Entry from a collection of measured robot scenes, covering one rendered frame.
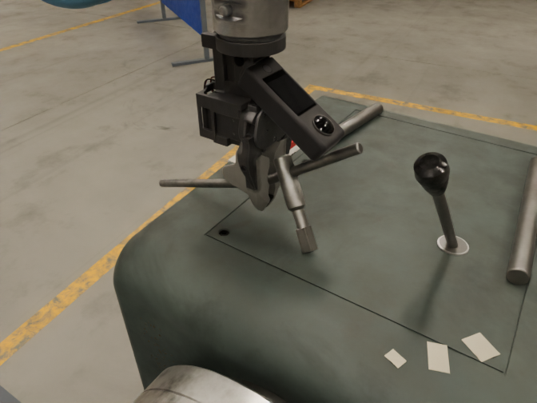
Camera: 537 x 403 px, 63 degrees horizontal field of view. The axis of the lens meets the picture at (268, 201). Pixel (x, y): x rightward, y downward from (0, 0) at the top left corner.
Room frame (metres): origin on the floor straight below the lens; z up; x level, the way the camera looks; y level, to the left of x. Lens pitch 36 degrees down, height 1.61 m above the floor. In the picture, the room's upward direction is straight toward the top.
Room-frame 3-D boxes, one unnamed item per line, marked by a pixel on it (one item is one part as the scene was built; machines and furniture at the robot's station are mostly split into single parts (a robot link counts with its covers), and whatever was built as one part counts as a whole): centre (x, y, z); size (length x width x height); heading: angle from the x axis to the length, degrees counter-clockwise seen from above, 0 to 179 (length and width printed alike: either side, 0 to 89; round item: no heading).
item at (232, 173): (0.45, 0.03, 1.32); 0.06 x 0.03 x 0.09; 57
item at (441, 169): (0.36, -0.16, 1.38); 0.04 x 0.03 x 0.05; 146
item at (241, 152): (0.43, 0.02, 1.36); 0.05 x 0.02 x 0.09; 147
